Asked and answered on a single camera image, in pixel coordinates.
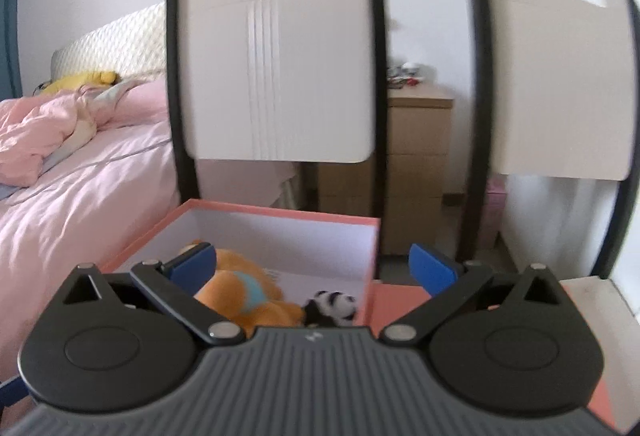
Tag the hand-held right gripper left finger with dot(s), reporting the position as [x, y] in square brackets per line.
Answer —
[192, 272]

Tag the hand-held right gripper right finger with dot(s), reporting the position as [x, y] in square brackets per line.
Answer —
[430, 272]

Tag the orange teddy bear plush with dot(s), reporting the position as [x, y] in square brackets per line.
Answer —
[250, 298]

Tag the panda plush toy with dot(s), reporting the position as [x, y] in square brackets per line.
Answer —
[332, 306]

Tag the pink cardboard box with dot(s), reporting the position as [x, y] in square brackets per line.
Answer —
[300, 246]

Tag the pink box lid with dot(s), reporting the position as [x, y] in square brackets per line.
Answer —
[400, 303]

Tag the wooden nightstand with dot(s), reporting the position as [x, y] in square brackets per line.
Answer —
[415, 156]

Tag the pink bed cover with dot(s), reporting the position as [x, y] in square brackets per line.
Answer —
[90, 211]

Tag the small clutter on nightstand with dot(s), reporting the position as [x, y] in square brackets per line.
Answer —
[406, 73]

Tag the crumpled pink duvet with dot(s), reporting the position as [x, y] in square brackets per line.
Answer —
[45, 131]

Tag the yellow plush toy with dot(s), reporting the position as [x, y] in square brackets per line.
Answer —
[80, 80]

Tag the quilted cream headboard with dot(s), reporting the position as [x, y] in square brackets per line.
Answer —
[120, 41]

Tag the blue curtain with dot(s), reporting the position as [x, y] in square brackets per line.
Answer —
[9, 26]

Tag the white chair with black frame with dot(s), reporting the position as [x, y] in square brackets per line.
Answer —
[560, 91]
[280, 66]

